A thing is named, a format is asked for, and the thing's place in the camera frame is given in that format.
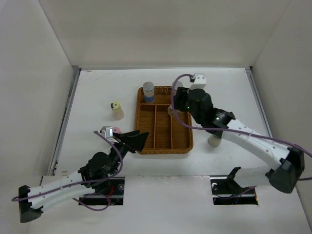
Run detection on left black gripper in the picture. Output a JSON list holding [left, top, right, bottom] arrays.
[[108, 130, 149, 175]]

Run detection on pink cap shaker bottle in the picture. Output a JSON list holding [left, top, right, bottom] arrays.
[[113, 126, 121, 134]]

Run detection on yellow cap shaker bottle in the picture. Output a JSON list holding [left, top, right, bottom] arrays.
[[110, 101, 124, 120]]

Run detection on clear lid black grinder jar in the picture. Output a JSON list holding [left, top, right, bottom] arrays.
[[208, 134, 222, 147]]

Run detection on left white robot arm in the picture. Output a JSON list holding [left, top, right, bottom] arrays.
[[12, 130, 149, 223]]

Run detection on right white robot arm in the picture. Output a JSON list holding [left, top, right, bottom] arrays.
[[172, 87, 305, 194]]

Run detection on brown wicker divided tray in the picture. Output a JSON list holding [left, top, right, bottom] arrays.
[[135, 86, 194, 155]]

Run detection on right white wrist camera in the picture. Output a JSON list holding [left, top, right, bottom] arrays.
[[190, 73, 207, 90]]

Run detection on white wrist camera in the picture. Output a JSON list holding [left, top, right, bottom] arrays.
[[100, 126, 115, 142], [190, 73, 207, 90]]

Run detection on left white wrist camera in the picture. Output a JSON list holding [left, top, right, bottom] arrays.
[[100, 126, 115, 142]]

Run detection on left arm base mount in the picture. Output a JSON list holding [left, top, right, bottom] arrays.
[[79, 177, 125, 208]]

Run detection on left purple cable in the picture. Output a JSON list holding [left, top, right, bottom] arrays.
[[11, 130, 125, 211]]

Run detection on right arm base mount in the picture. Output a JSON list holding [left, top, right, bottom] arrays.
[[210, 167, 258, 205]]

